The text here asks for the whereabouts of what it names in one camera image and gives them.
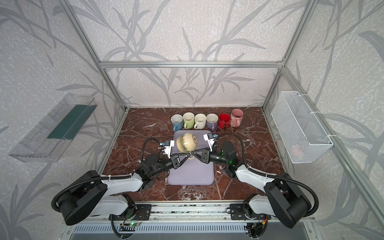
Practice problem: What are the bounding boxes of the cream teapot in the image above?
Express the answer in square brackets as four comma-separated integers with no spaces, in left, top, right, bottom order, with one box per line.
[176,133,198,160]

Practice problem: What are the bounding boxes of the white mug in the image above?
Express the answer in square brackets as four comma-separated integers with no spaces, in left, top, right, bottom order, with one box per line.
[194,114,207,130]

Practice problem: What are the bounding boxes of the lavender mug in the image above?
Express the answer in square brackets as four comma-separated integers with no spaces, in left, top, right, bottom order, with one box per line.
[206,113,219,132]

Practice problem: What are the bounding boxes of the light green mug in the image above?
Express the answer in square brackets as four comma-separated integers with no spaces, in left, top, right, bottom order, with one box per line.
[183,112,195,130]

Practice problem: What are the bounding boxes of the blue mug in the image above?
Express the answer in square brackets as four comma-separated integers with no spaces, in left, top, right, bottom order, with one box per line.
[171,114,184,132]

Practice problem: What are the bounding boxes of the red mug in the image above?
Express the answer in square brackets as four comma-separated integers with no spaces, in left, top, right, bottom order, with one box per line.
[218,113,231,130]

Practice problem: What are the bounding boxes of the pink patterned mug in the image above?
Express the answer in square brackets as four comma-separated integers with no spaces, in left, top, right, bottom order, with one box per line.
[230,109,244,128]

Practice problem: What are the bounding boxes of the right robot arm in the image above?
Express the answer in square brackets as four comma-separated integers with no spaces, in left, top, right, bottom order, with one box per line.
[191,142,319,228]

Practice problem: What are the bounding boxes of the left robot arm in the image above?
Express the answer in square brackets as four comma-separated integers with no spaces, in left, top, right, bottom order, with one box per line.
[51,153,190,226]

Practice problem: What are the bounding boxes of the lavender plastic tray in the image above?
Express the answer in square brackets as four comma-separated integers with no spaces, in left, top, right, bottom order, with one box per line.
[168,130,215,186]

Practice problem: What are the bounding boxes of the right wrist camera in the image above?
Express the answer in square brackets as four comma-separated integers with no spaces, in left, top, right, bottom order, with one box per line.
[203,133,218,152]

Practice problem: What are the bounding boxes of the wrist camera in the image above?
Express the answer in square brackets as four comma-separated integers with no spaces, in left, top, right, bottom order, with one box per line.
[159,140,175,159]
[203,133,218,152]

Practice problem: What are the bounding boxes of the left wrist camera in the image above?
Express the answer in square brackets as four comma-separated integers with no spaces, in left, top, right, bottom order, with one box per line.
[159,140,175,159]

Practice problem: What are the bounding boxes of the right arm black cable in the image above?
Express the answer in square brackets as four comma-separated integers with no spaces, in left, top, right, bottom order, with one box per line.
[215,132,319,217]

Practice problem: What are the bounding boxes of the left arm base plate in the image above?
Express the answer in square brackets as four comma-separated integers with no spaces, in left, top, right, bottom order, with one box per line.
[109,204,152,221]

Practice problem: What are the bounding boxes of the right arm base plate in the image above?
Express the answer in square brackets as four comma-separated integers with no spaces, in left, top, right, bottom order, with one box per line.
[228,204,267,221]

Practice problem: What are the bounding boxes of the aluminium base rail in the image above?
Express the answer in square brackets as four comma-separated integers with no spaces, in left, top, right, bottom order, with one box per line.
[62,200,316,224]

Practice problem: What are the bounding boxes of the white wire mesh basket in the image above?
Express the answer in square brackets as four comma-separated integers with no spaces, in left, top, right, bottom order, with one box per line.
[272,91,334,164]

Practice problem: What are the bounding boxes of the clear plastic wall bin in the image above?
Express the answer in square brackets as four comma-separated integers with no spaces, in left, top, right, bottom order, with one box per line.
[9,94,98,163]

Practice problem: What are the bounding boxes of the aluminium cage frame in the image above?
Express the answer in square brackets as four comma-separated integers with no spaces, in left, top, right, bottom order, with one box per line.
[59,1,384,224]

